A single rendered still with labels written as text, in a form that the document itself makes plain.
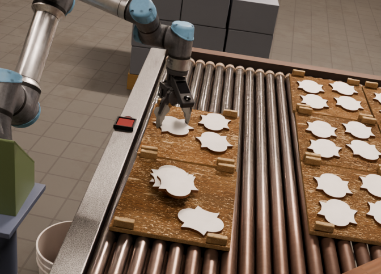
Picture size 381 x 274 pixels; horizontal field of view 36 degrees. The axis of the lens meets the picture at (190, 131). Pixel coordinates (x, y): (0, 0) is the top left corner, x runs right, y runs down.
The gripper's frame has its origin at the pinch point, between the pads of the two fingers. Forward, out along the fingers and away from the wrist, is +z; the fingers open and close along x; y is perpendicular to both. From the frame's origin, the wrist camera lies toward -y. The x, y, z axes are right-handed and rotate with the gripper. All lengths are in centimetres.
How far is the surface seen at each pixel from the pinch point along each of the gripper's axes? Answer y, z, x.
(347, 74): 44, 4, -119
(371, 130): -4, 9, -91
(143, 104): 42.8, 11.1, -8.3
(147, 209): -26.3, 13.6, 19.5
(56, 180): 133, 98, -1
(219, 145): 0.1, 9.7, -20.0
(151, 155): -0.7, 9.9, 7.3
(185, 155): -1.1, 11.4, -5.9
